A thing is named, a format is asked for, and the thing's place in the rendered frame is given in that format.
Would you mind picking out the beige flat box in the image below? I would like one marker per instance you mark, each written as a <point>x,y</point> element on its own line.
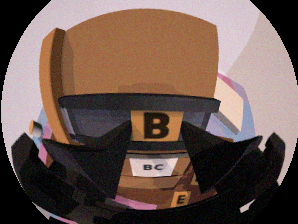
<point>231,106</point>

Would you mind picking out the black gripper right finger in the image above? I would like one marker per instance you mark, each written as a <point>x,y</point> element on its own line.
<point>213,158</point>

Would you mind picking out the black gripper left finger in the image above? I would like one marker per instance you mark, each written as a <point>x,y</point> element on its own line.
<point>100,161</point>

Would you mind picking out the grey canister with orange lid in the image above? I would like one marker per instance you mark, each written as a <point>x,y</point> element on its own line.
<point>35,128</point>

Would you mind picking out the white paper ticket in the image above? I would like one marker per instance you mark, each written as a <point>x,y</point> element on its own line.
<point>152,167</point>

